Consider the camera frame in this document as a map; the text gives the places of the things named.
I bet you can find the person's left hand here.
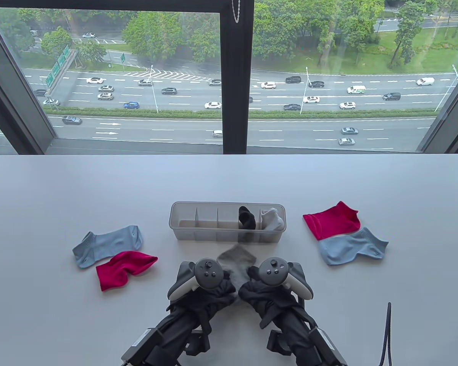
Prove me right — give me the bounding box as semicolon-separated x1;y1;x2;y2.
167;270;238;329

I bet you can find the person's right hand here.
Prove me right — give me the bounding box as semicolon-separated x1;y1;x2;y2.
238;266;306;329

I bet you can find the light blue sock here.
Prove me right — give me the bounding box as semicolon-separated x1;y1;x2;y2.
72;225;143;269
318;227;389;266

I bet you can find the red sock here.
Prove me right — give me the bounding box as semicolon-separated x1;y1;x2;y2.
303;201;361;241
95;251;158;292

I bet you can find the person's right forearm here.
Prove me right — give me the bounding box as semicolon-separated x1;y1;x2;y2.
269;311;329;366

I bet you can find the person's left forearm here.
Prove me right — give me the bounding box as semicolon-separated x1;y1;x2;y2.
147;311;214;366

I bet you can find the grey handheld controller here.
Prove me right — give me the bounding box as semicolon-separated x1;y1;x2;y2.
258;257;314;302
167;258;224;300

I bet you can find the clear plastic divided organizer box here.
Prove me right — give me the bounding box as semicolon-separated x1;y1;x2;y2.
169;201;287;243

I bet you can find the black box with white label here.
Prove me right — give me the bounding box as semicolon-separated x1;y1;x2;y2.
308;327;348;366
121;327;163;363

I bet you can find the green road sign gantry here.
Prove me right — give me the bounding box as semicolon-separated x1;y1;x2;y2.
44;45;79;96

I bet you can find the thin black cable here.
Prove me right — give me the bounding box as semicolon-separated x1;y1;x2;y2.
379;302;392;366

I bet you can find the dark window frame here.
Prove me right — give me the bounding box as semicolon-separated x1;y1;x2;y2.
0;0;458;155

